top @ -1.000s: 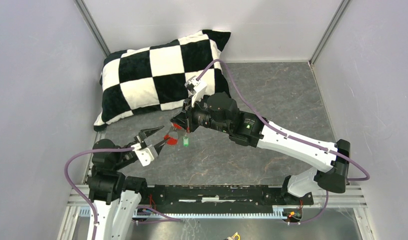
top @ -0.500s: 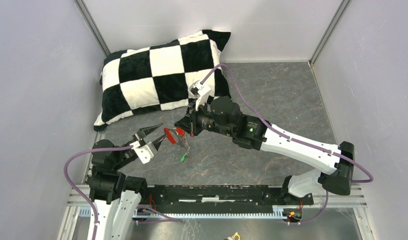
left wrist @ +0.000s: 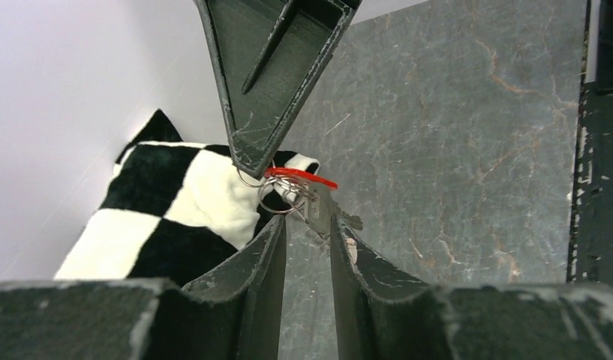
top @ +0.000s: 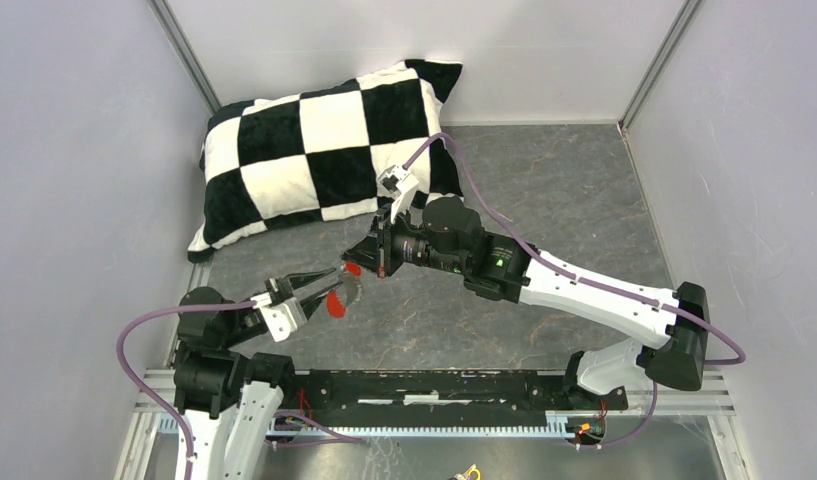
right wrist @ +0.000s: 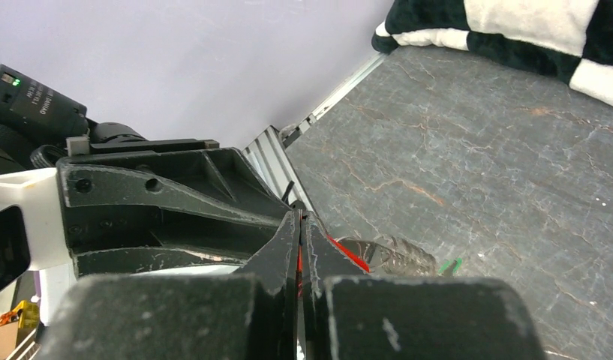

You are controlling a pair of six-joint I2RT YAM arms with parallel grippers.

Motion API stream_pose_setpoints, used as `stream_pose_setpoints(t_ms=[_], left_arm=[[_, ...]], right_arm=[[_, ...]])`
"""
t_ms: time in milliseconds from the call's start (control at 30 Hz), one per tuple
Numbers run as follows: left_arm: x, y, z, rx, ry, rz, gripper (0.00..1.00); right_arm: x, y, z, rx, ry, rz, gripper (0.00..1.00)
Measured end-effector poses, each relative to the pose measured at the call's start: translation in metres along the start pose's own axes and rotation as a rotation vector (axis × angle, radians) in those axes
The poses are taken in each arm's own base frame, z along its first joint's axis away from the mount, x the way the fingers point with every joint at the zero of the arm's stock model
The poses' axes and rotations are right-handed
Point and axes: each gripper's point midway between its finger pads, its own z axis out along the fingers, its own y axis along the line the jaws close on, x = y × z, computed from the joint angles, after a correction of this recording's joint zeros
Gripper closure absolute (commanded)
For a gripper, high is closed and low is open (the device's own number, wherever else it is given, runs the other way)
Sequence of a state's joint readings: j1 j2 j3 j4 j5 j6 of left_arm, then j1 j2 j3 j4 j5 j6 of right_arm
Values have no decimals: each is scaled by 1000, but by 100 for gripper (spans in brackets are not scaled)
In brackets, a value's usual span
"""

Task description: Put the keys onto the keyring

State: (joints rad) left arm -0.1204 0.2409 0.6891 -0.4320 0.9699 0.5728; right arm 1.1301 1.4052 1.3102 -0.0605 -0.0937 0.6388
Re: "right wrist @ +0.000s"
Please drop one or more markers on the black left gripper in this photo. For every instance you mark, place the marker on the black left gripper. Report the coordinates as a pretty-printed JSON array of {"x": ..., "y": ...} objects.
[{"x": 157, "y": 205}]

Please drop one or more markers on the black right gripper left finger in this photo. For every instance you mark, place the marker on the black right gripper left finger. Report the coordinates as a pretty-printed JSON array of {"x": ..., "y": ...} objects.
[{"x": 250, "y": 313}]

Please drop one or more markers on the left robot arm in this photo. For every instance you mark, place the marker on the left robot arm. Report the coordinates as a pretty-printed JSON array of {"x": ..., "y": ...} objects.
[{"x": 40, "y": 126}]

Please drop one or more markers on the black white checkered pillow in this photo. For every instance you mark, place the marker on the black white checkered pillow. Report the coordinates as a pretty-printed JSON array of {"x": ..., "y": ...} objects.
[{"x": 571, "y": 41}]

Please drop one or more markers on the green key tag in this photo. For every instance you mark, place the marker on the green key tag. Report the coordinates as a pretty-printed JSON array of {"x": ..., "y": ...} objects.
[{"x": 450, "y": 268}]

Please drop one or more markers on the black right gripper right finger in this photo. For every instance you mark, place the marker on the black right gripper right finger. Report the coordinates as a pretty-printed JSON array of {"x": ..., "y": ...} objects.
[{"x": 350, "y": 314}]

